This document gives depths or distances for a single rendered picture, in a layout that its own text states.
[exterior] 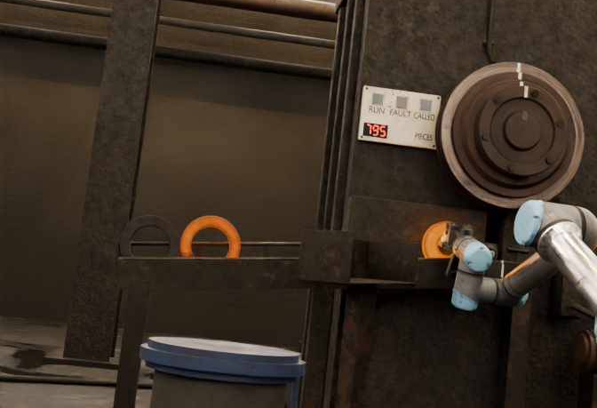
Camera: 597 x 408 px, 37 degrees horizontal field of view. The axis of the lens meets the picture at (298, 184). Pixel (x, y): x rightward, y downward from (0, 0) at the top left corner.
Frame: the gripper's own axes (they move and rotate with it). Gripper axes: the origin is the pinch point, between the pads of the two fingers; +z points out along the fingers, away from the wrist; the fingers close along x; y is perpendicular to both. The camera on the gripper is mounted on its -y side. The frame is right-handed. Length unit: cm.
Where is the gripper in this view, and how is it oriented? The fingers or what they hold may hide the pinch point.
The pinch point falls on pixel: (447, 239)
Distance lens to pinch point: 283.5
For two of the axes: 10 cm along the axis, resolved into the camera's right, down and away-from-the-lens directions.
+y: 1.2, -9.8, -1.4
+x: -9.9, -1.1, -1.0
